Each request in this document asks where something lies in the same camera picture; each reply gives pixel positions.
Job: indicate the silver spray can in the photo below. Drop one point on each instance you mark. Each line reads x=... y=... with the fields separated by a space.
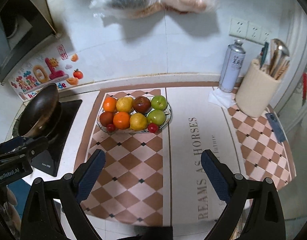
x=233 y=62

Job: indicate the orange front middle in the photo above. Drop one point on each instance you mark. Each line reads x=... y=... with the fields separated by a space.
x=121 y=120

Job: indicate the cream utensil holder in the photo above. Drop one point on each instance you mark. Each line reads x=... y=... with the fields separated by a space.
x=256 y=90

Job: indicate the black range hood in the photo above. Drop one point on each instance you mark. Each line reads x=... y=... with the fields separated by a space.
x=23 y=25

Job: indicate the yellow lemon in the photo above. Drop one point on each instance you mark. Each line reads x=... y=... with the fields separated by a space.
x=138 y=122
x=124 y=104

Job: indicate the blue phone on counter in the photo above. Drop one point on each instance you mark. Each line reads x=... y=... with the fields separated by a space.
x=276 y=127

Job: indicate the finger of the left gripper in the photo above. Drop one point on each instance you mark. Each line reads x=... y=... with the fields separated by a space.
x=30 y=149
x=11 y=144

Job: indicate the green apple back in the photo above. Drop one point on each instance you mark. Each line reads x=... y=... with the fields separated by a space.
x=159 y=102

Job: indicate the yellow lemon back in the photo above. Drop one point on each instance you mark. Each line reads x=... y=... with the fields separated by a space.
x=124 y=104

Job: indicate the green apple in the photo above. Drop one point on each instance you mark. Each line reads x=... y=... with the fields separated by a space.
x=157 y=117
x=159 y=102

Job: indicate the black gas stove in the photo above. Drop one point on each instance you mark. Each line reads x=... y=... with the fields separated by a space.
x=56 y=131

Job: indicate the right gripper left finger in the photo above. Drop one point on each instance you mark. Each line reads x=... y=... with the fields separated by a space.
x=87 y=174

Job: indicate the black frying pan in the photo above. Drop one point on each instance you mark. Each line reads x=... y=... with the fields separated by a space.
x=38 y=112

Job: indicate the colourful wall sticker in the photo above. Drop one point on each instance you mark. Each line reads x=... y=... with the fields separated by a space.
x=54 y=64

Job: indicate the white folded tissue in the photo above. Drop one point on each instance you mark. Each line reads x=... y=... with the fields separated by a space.
x=221 y=99

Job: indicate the small red tomato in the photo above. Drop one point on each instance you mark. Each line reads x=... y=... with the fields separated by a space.
x=110 y=128
x=152 y=128

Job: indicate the yellow lemon front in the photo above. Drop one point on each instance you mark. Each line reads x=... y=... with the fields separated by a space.
x=138 y=122

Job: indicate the checkered counter mat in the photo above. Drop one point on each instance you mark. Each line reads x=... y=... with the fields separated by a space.
x=156 y=179

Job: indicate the white gloved hand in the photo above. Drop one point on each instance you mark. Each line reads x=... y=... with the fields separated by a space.
x=10 y=214

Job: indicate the dark orange front left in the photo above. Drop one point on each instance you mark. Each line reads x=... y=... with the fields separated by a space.
x=106 y=118

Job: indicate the white wall socket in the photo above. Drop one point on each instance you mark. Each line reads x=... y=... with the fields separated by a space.
x=249 y=31

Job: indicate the green apple front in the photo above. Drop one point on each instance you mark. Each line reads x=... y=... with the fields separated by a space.
x=157 y=117

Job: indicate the utensils in holder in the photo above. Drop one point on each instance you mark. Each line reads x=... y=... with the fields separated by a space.
x=274 y=59

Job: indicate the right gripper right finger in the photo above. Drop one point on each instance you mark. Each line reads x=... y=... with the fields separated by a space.
x=214 y=175

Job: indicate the white patterned fruit plate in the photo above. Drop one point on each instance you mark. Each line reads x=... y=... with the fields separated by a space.
x=167 y=111

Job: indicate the orange back left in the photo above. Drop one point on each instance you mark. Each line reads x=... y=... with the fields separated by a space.
x=109 y=105

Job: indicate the dark red apple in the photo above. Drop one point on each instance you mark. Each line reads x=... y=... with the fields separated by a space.
x=141 y=104

